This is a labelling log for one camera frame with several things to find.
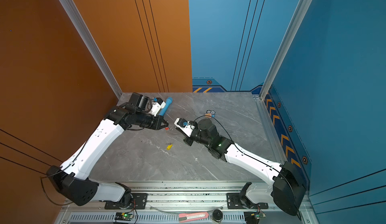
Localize right green circuit board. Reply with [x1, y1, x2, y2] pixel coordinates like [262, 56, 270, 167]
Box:
[244, 212, 266, 224]

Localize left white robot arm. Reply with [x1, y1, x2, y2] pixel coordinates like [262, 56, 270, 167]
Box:
[46, 93, 172, 209]

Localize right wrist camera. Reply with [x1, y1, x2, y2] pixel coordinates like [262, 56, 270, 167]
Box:
[174, 118, 196, 136]

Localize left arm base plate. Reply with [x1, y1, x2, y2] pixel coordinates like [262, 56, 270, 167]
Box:
[104, 193, 148, 210]

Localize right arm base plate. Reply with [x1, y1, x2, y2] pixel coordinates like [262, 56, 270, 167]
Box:
[226, 193, 269, 210]

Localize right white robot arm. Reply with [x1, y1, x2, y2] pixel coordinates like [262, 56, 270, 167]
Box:
[175, 118, 306, 216]

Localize left green circuit board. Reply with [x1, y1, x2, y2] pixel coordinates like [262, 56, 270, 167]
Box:
[114, 212, 136, 224]

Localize green circuit board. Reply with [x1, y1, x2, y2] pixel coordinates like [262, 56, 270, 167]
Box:
[114, 212, 136, 224]
[244, 212, 266, 224]

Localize small colourful toy figure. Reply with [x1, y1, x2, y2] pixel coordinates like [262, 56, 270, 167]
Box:
[205, 110, 216, 118]

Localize red utility knife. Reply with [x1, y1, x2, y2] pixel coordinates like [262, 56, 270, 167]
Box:
[179, 212, 209, 223]

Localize aluminium corner post left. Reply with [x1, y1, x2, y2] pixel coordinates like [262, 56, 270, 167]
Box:
[59, 0, 123, 99]

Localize aluminium corner post right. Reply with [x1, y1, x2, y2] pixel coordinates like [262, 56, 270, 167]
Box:
[259, 0, 313, 101]

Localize light blue plastic tube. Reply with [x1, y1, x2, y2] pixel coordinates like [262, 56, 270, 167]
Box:
[158, 97, 173, 116]

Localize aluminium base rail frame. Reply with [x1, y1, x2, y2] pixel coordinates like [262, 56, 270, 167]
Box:
[55, 181, 318, 224]

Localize black round knob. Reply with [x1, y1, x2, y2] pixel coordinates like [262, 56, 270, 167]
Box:
[212, 209, 223, 223]

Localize aluminium corner post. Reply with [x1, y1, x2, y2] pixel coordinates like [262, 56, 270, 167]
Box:
[59, 0, 123, 99]
[259, 0, 313, 101]

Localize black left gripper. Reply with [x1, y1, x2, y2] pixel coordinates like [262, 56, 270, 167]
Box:
[136, 113, 169, 130]

